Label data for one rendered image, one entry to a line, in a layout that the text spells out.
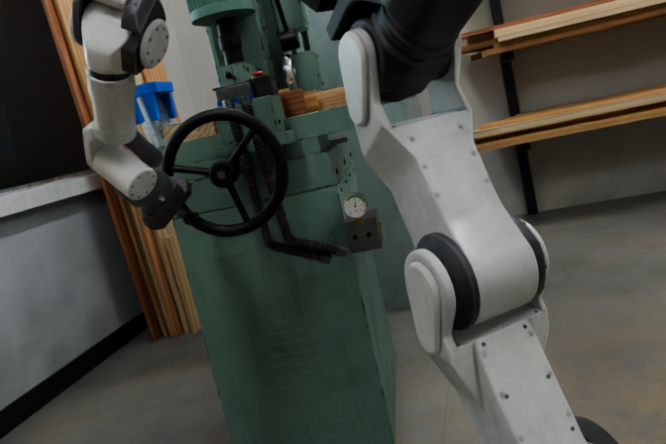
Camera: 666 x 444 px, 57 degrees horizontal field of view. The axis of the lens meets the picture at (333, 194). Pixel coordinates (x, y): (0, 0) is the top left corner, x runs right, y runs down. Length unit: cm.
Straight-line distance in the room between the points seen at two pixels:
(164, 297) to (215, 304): 141
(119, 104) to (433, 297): 57
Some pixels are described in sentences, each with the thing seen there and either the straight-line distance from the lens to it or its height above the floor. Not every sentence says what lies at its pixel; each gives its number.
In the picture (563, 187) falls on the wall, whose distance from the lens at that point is 402.
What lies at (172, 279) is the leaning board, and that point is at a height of 27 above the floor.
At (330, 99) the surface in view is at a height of 92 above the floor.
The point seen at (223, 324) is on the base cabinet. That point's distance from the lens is 166.
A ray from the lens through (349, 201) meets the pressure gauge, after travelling 146.
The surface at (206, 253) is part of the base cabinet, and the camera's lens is 162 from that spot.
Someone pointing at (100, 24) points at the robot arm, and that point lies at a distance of 100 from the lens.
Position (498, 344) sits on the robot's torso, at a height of 52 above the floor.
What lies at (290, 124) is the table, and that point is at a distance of 152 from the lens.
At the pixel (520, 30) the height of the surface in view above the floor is 109.
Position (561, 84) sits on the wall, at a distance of 396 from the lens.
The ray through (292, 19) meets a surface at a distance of 187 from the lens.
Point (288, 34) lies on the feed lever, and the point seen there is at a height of 113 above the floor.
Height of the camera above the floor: 89
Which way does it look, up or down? 8 degrees down
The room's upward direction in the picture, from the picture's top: 13 degrees counter-clockwise
